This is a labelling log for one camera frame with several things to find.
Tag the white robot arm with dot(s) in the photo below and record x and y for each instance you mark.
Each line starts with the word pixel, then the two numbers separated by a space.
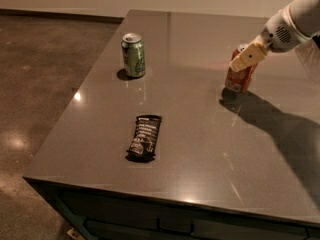
pixel 314 19

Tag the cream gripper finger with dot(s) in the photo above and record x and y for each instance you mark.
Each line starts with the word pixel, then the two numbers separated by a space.
pixel 254 53

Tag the dark cabinet drawers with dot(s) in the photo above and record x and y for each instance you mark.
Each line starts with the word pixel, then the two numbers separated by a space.
pixel 105 215

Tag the red coke can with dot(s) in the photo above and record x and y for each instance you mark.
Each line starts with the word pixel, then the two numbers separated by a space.
pixel 238 82

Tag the green soda can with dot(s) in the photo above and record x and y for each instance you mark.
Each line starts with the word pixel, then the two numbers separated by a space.
pixel 133 55

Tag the black rxbar chocolate wrapper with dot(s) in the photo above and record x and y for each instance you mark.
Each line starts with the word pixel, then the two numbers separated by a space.
pixel 145 137

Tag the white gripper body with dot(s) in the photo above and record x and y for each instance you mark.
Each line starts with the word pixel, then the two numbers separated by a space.
pixel 279 37

